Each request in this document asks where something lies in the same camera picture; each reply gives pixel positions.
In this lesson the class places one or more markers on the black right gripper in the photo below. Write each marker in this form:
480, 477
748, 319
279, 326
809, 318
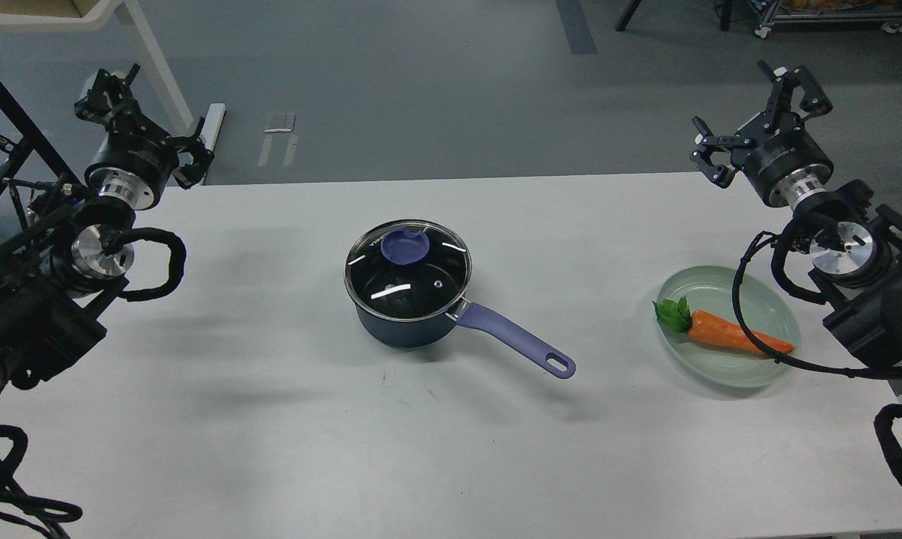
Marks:
786, 165

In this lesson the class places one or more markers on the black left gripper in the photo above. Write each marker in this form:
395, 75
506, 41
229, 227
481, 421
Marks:
137, 158

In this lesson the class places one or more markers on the glass pot lid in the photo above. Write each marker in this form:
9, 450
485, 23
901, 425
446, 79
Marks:
407, 270

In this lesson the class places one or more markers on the dark blue saucepan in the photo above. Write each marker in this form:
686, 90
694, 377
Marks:
471, 315

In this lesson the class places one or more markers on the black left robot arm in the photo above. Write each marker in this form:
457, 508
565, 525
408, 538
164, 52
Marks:
79, 250

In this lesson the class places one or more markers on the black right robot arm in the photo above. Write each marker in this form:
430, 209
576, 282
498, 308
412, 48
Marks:
830, 252

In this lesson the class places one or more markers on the black metal stand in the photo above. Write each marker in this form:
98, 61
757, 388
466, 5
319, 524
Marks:
31, 142

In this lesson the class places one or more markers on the pale green plate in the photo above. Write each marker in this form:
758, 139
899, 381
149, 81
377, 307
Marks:
711, 288

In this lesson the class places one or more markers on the metal wheeled cart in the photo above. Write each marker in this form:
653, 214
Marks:
781, 16

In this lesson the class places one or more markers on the orange toy carrot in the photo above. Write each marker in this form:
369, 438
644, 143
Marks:
703, 327

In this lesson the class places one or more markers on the white table leg frame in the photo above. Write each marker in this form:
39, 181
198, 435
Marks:
48, 49

